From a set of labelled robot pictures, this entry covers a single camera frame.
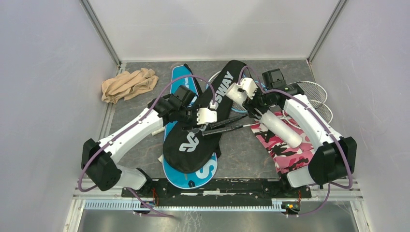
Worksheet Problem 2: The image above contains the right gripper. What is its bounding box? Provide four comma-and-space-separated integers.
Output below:
242, 83, 273, 120

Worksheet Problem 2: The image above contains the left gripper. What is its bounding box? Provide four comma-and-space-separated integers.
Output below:
177, 104, 205, 131

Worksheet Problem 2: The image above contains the white shuttlecock tube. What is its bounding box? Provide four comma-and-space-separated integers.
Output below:
226, 83, 302, 148

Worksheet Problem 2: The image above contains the black Crossway racket bag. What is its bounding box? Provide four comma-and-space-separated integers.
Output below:
163, 60, 246, 174

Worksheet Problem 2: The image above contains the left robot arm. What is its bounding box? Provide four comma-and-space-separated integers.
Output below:
78, 86, 197, 197

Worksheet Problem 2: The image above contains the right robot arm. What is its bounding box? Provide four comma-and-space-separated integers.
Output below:
227, 75, 357, 197

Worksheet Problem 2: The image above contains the white grip tape roll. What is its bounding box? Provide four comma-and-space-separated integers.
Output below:
151, 128, 165, 136

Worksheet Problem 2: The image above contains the blue Sport racket bag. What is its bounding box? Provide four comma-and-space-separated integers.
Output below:
161, 64, 218, 189

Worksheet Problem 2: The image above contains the pink camouflage cloth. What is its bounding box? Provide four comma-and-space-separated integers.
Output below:
250, 111, 315, 176

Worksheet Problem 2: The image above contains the beige cloth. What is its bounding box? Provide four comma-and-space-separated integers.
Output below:
101, 68, 159, 104

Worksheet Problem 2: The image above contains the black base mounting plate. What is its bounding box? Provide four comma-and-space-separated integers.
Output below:
121, 178, 312, 207

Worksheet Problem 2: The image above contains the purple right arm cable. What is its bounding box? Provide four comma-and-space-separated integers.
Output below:
237, 65, 353, 218

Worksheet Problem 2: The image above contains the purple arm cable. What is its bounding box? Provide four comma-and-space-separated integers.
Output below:
77, 74, 217, 219
237, 65, 353, 218

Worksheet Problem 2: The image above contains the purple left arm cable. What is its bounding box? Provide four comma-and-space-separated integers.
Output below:
77, 74, 217, 219

